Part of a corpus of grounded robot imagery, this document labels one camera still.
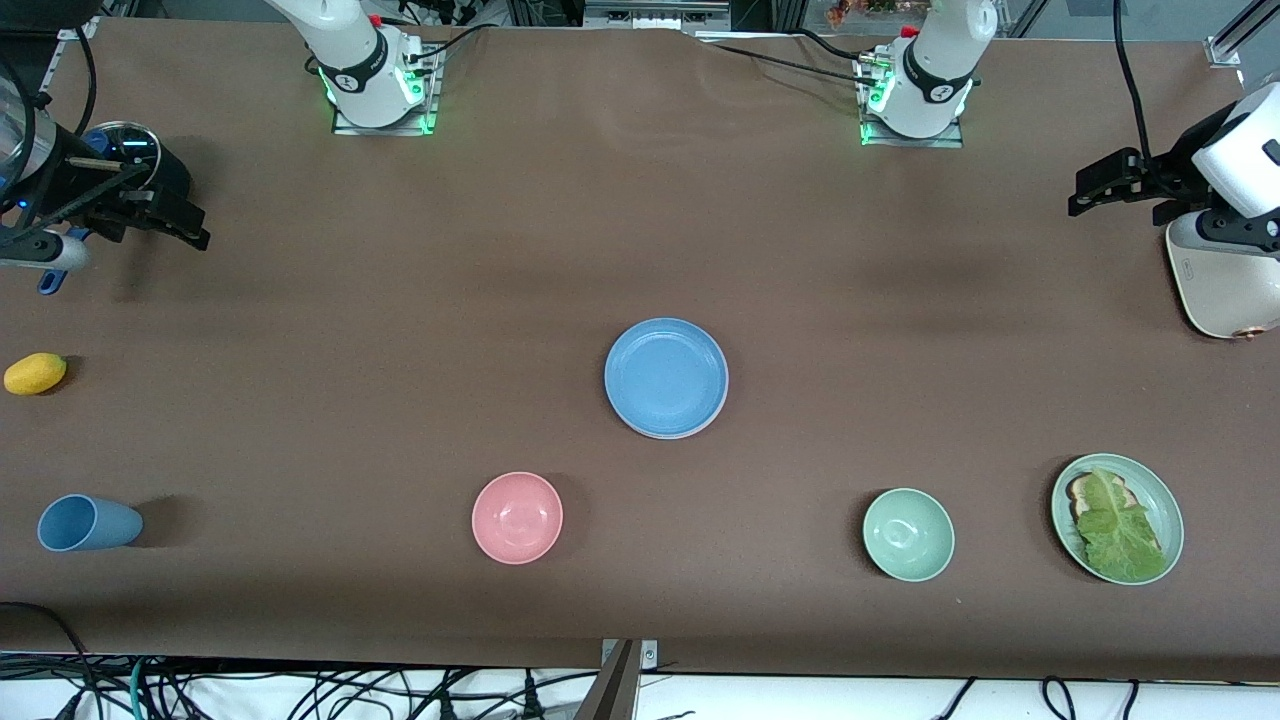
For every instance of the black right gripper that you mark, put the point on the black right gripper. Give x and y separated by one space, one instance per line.
158 176

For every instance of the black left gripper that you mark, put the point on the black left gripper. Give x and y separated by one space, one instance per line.
1172 172

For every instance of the blue plate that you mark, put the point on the blue plate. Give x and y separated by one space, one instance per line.
666 375

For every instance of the black pot with glass lid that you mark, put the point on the black pot with glass lid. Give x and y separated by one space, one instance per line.
135 145

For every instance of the beige toaster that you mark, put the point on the beige toaster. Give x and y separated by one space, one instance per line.
1225 295

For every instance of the yellow mango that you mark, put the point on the yellow mango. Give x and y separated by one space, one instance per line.
35 373

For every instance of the toasted bread slice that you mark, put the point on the toasted bread slice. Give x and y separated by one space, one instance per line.
1078 490

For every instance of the colourful flower bunch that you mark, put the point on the colourful flower bunch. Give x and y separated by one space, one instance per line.
850 12

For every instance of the blue cup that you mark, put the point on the blue cup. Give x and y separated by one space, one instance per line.
85 523

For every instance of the green plate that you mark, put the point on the green plate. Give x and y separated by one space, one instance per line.
1160 505

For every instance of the green lettuce leaf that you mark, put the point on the green lettuce leaf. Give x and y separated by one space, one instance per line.
1115 535

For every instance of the small green bowl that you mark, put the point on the small green bowl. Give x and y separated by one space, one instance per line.
908 535

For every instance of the small pink bowl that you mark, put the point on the small pink bowl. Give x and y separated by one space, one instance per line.
517 518

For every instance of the brown table cover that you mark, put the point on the brown table cover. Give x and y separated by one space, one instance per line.
640 200

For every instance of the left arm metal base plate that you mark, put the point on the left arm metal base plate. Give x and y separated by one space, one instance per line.
950 140

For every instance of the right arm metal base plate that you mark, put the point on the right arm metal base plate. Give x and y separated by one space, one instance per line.
432 100

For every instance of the grey metal frame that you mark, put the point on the grey metal frame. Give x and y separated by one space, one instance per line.
650 15

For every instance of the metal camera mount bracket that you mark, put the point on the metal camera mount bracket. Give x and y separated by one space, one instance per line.
650 655

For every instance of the dark camera pole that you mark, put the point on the dark camera pole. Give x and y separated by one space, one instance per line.
615 695

